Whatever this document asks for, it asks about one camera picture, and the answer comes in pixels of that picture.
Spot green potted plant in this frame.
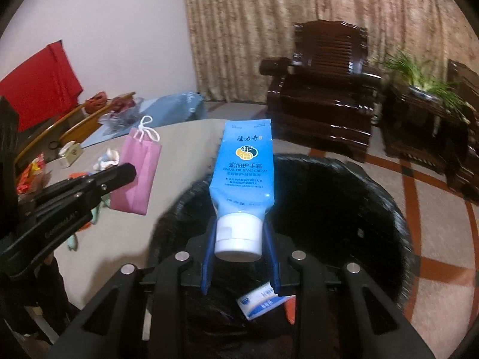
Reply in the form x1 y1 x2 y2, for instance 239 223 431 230
376 50 468 120

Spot orange wrapper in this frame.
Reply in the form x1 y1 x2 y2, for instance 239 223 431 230
284 295 297 324

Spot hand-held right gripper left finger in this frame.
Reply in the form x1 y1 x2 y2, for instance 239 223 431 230
45 220 219 359

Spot white tissue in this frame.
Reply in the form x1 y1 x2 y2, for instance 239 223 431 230
93 147 120 171

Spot dark wooden side table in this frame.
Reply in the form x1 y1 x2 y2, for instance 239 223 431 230
382 82 472 174

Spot dark wooden armchair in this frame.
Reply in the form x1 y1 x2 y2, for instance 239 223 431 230
260 20 384 163
445 59 479 204

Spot small beige box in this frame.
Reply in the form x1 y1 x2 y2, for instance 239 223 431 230
56 141 84 169

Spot blue hand cream tube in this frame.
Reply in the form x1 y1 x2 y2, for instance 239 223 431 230
209 118 275 262

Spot white and blue packet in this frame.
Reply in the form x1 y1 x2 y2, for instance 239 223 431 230
237 282 296 320

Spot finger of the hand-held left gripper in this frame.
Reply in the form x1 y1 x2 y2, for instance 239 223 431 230
22 162 137 226

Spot blue tablecloth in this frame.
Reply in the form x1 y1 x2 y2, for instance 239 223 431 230
81 92 208 148

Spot colourful snack wrappers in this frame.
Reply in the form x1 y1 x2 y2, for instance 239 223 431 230
17 157 49 195

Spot red cloth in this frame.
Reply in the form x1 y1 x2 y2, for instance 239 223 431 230
0 40 84 133

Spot pink face mask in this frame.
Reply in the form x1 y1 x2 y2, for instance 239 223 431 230
109 115 162 215

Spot black trash bin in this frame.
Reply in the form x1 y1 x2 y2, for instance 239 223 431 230
148 152 417 345

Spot orange basket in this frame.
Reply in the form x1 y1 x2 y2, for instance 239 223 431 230
85 92 109 115

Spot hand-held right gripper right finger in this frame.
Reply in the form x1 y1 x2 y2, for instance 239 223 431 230
262 221 436 359

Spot beige patterned curtain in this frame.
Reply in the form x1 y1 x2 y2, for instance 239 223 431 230
176 0 479 105

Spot light wooden bench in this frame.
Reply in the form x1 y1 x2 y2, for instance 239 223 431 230
15 92 137 173

